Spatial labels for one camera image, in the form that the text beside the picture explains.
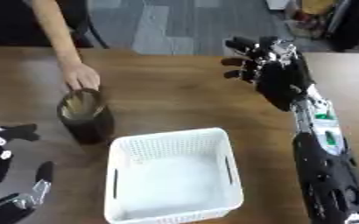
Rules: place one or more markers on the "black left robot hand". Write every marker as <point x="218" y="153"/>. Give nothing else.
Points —
<point x="4" y="175"/>

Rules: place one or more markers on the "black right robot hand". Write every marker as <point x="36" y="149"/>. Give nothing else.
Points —
<point x="279" y="78"/>

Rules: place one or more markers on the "white perforated plastic basket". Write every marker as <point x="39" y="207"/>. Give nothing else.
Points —
<point x="171" y="175"/>

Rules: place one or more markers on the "person's forearm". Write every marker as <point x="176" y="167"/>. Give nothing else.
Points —
<point x="56" y="29"/>

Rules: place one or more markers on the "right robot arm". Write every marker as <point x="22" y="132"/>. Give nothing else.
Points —
<point x="326" y="163"/>

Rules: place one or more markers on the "dark brown cylindrical cup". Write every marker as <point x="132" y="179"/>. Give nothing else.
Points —
<point x="88" y="119"/>

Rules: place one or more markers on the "person's hand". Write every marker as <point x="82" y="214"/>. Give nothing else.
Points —
<point x="80" y="76"/>

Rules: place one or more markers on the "cluttered items on floor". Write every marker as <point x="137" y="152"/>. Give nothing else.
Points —
<point x="320" y="20"/>

